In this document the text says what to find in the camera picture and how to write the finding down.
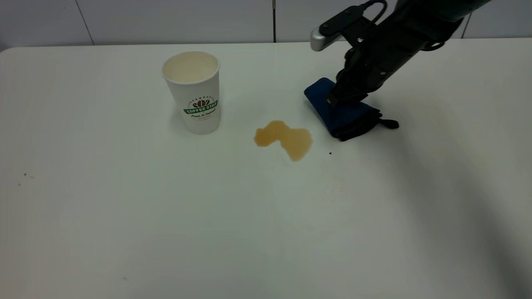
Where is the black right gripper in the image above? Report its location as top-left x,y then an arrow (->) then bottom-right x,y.
326,16 -> 425,107

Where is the blue black-edged cleaning cloth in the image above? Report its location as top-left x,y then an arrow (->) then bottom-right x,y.
304,77 -> 400,142

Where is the white paper coffee cup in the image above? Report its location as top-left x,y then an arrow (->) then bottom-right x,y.
161,51 -> 221,135

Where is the brown coffee spill puddle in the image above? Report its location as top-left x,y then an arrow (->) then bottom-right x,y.
254,120 -> 313,162

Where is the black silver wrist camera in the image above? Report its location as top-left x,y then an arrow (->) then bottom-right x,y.
310,5 -> 377,52

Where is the black camera cable loop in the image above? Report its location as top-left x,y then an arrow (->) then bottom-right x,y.
361,0 -> 390,22

